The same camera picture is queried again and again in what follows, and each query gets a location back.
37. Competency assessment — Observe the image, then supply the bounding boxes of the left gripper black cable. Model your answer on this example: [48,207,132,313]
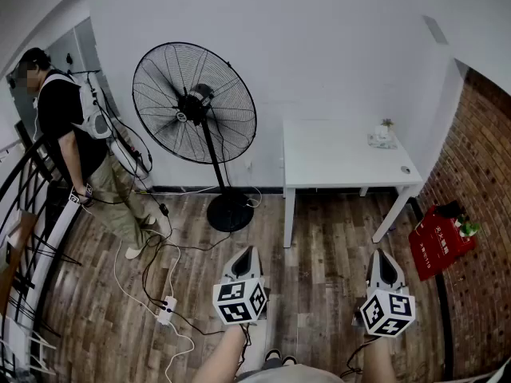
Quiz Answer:
[238,323,253,374]

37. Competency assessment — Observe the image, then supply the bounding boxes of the person's black shoes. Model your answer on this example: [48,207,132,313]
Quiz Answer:
[263,348,299,369]

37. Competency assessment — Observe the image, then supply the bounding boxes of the white floor cable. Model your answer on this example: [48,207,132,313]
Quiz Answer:
[113,229,196,383]

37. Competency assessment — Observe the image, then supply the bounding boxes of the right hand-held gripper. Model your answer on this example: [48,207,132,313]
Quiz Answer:
[353,248,416,338]

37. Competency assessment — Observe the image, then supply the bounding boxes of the person's light shirt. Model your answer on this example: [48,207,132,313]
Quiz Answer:
[235,363,344,383]

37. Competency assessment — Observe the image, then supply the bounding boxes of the person's right forearm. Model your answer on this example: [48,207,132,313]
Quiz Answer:
[361,333,404,383]

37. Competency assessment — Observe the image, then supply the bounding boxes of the white table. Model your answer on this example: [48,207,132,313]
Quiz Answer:
[281,117,424,249]

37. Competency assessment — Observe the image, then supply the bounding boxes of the black bag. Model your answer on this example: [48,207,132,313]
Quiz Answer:
[433,200,462,219]

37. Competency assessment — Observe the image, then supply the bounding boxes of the black floor cable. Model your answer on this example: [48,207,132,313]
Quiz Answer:
[141,197,236,337]

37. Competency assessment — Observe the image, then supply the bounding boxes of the black stair railing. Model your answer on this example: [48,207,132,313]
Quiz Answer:
[0,133,87,374]

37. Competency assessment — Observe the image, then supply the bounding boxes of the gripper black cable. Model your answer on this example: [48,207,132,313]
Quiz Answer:
[339,335,378,379]
[238,323,253,374]

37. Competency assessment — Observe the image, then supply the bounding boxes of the green plant with white pot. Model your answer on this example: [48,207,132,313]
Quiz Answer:
[454,213,482,239]

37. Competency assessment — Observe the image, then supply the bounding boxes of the white power strip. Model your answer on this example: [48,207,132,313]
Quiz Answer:
[156,295,179,326]

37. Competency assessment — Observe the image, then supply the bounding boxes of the person's left forearm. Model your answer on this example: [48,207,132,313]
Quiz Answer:
[191,323,251,383]

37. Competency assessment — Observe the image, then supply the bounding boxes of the black pedestal fan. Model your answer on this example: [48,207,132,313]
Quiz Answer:
[131,41,259,234]

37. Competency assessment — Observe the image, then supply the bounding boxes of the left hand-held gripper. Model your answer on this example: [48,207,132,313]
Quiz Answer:
[212,247,272,326]

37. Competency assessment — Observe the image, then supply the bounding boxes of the red box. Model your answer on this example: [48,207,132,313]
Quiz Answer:
[407,204,477,282]

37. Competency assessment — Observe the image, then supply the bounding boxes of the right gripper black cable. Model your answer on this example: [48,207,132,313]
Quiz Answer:
[339,335,378,379]

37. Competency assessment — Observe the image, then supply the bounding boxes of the grey door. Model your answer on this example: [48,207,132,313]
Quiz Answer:
[44,16,121,127]

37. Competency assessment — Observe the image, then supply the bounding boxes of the tissue pack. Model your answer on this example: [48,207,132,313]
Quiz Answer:
[366,124,399,150]

